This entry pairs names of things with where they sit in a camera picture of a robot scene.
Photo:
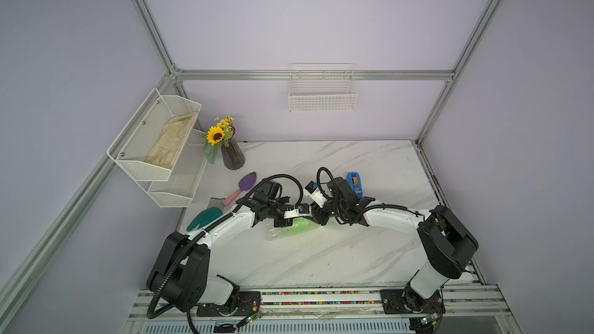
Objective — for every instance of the green plastic wine glass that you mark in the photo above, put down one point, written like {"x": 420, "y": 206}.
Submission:
{"x": 300, "y": 226}

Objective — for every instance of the clear bubble wrap sheet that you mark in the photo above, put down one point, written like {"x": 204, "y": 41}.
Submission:
{"x": 277, "y": 233}

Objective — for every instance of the dark glass flower vase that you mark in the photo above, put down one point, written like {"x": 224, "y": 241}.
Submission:
{"x": 232, "y": 155}

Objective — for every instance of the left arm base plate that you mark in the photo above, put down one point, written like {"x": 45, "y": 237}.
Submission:
{"x": 227, "y": 305}

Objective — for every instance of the white wire wall basket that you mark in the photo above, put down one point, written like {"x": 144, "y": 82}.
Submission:
{"x": 321, "y": 87}

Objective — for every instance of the white mesh two-tier shelf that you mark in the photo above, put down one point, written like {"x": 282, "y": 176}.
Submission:
{"x": 168, "y": 188}

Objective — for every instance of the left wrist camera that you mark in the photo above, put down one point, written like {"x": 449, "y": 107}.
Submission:
{"x": 301, "y": 210}

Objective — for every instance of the artificial sunflower bouquet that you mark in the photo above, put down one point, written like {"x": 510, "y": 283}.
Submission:
{"x": 218, "y": 137}

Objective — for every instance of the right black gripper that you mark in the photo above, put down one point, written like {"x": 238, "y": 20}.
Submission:
{"x": 320, "y": 216}

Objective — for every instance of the blue tape dispenser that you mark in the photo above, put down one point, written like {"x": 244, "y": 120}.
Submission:
{"x": 355, "y": 183}

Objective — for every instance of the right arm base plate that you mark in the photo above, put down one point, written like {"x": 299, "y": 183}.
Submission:
{"x": 407, "y": 301}

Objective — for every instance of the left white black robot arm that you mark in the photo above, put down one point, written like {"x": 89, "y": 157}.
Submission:
{"x": 180, "y": 275}

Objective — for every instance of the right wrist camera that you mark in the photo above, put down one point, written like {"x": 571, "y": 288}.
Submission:
{"x": 315, "y": 194}

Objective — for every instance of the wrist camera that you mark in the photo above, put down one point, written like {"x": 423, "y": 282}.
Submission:
{"x": 315, "y": 194}
{"x": 301, "y": 210}

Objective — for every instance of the purple pink spatula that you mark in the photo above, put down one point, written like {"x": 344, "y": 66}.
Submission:
{"x": 245, "y": 184}

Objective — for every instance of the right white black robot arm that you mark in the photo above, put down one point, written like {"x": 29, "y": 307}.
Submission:
{"x": 449, "y": 246}

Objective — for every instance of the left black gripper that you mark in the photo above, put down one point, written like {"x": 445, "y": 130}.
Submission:
{"x": 285, "y": 222}

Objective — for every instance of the beige cloth in shelf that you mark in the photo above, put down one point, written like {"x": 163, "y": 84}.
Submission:
{"x": 169, "y": 144}

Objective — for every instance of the aluminium rail front frame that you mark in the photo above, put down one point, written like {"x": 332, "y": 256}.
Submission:
{"x": 468, "y": 308}

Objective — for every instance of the green silicone spatula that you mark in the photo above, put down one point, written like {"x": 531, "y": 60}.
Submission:
{"x": 204, "y": 218}

